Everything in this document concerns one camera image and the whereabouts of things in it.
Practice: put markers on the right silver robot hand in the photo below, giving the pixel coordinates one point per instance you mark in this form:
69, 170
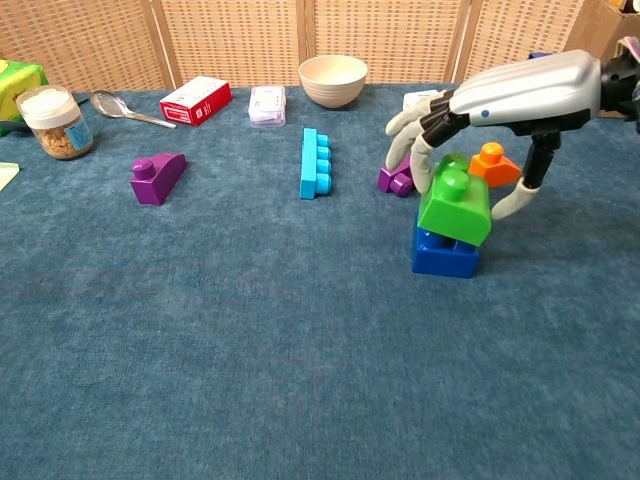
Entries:
530, 95

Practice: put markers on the green two-stud block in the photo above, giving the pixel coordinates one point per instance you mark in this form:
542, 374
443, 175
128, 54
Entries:
457, 212

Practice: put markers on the dark blue four-stud block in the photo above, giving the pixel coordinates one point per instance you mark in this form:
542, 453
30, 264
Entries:
442, 262

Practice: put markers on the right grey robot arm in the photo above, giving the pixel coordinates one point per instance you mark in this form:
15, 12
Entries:
620, 85

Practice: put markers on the dark blue tall block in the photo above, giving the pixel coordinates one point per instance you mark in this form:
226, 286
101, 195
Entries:
539, 55

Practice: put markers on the orange one-stud block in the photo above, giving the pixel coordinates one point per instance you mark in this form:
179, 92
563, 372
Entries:
497, 170

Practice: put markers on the cardboard box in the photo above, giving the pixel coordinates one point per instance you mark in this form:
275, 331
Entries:
600, 25

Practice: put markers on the small white box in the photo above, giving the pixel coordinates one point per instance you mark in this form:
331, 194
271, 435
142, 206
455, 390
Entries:
415, 100

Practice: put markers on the purple two-stud small block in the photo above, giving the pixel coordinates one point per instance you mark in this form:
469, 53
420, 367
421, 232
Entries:
392, 182

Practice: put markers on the beige bowl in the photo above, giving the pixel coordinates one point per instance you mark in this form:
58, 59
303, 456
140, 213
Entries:
332, 85

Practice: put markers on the light blue long block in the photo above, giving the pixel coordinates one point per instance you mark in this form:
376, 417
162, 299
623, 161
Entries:
310, 165

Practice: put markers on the clear plastic white case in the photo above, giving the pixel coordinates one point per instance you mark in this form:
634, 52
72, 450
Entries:
268, 106

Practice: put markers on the wicker folding screen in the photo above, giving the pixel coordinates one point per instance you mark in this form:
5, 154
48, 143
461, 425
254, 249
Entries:
235, 40

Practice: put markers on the red and white box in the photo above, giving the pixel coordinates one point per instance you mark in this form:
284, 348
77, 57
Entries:
195, 102

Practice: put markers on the teal table carpet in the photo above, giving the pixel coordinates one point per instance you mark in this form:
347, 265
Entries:
250, 350

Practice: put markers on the purple one-stud curved block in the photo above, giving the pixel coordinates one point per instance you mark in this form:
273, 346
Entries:
157, 182

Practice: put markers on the metal spoon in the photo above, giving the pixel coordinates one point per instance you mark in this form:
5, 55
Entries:
110, 104

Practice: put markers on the white-lidded clear jar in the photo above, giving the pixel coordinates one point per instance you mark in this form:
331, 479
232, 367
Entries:
55, 125

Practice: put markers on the green yellow tissue pack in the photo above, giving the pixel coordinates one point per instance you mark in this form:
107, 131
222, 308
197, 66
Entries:
12, 85

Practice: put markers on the light green dustpan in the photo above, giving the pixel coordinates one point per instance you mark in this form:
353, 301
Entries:
6, 175

